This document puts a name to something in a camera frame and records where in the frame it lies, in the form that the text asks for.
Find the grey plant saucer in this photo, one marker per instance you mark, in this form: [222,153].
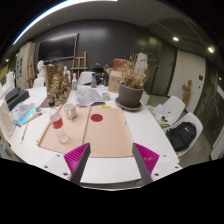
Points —
[128,108]

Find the long ceiling strip light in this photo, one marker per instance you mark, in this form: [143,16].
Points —
[50,12]

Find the yellow sticky note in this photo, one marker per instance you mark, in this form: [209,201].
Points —
[106,106]

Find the red box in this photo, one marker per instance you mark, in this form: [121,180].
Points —
[119,64]

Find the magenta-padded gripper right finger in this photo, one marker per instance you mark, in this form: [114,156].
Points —
[146,160]

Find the flat round red coaster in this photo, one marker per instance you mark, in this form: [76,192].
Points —
[96,117]

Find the black wall screen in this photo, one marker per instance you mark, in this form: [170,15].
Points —
[58,46]

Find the small paint jar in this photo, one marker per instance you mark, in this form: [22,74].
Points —
[38,109]

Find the dry plant in grey pot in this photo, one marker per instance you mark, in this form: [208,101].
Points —
[130,95]

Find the white plaster cast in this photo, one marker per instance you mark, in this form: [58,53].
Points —
[10,80]

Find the wooden easel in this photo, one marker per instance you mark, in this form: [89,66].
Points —
[80,63]

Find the wooden figure statue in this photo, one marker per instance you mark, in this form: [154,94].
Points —
[187,91]

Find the printed newspaper sheet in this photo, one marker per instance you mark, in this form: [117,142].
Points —
[87,96]

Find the ceiling spot lights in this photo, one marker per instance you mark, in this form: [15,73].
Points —
[175,39]

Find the clear red-labelled drink bottle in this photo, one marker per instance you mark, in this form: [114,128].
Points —
[56,121]

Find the brown relief sculpture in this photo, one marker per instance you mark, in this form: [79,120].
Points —
[58,85]

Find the thin wooden stick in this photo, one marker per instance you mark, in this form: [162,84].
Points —
[24,133]

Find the small white cup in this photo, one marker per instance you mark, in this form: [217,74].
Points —
[106,96]

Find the black backpack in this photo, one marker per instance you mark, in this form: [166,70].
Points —
[181,135]

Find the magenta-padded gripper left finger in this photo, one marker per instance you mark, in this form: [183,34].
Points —
[77,158]

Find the wooden paint brush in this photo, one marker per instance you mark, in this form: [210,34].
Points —
[33,117]

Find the white plaster bust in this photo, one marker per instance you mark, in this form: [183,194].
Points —
[40,68]

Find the colourful painted book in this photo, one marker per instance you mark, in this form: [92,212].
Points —
[22,113]

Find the brown cardboard box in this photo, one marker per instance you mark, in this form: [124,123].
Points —
[115,81]

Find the black flat boxes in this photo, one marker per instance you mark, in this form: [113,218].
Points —
[16,98]

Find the white ceramic mug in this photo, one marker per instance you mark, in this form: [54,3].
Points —
[69,110]

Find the white display board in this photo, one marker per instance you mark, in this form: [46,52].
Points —
[25,65]

